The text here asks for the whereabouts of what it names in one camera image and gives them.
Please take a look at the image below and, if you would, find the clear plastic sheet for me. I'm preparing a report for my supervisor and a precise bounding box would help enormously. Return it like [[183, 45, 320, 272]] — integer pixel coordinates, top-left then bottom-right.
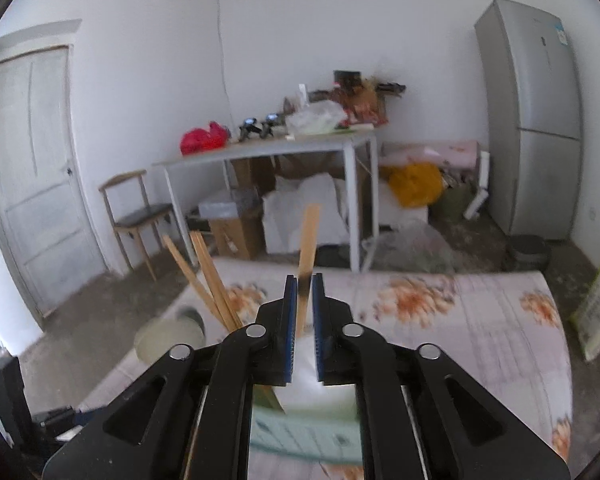
[[362, 220, 461, 273]]

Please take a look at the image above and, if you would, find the yellow bag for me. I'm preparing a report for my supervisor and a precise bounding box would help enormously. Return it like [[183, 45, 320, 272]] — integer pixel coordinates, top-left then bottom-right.
[[389, 162, 443, 208]]

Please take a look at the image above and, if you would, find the teal star-cutout utensil holder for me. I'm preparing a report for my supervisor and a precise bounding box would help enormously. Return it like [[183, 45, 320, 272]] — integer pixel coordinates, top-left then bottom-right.
[[250, 405, 366, 463]]

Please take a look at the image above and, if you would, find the silver refrigerator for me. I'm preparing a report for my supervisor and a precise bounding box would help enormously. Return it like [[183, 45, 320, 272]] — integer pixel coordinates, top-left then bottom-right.
[[474, 0, 583, 241]]

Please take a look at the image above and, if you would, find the white narrow box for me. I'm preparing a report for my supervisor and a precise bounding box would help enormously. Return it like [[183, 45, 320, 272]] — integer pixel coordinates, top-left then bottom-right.
[[462, 151, 491, 221]]

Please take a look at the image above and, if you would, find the long white table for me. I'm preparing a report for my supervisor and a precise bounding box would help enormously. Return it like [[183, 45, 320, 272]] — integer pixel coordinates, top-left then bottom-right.
[[152, 125, 381, 273]]

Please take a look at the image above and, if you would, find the cardboard box under table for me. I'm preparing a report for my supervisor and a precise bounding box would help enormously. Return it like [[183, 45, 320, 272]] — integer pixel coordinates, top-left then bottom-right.
[[209, 210, 267, 261]]

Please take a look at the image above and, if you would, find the clear plastic storage box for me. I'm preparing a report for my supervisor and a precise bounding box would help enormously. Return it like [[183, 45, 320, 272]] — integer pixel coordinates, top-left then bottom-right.
[[197, 190, 261, 221]]

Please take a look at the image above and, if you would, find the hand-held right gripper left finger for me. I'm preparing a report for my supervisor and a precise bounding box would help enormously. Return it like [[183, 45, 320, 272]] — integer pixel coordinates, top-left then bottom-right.
[[42, 274, 299, 480]]

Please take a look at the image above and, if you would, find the floral checked tablecloth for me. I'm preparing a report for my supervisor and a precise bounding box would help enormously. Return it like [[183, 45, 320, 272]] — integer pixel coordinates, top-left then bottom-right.
[[75, 255, 576, 480]]

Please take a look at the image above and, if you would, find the metal bowl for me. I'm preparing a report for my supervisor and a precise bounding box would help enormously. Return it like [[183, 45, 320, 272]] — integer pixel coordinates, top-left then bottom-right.
[[502, 234, 551, 271]]

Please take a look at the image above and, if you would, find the wooden chair with dark seat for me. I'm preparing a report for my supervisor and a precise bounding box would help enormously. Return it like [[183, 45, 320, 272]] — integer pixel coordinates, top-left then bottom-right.
[[98, 169, 178, 281]]

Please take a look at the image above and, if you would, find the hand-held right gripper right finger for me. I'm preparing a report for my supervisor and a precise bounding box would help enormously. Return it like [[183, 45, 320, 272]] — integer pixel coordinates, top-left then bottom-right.
[[311, 272, 572, 480]]

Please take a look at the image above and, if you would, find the white sack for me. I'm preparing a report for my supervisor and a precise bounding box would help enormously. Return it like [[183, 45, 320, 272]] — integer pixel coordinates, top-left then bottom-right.
[[262, 172, 351, 256]]

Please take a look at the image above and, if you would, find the white panelled door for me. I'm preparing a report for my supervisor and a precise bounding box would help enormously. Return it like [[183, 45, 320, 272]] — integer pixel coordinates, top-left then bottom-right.
[[0, 20, 108, 331]]

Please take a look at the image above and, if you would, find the red plastic bag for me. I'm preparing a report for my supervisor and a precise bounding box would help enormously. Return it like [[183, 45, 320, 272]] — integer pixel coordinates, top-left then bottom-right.
[[180, 121, 231, 156]]

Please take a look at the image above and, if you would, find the white plastic bag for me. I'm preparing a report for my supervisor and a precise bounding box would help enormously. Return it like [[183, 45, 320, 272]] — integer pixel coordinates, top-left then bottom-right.
[[285, 100, 348, 135]]

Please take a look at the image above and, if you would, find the pile of brown boxes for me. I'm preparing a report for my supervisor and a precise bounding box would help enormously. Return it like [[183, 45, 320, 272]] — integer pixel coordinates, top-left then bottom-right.
[[310, 70, 407, 126]]

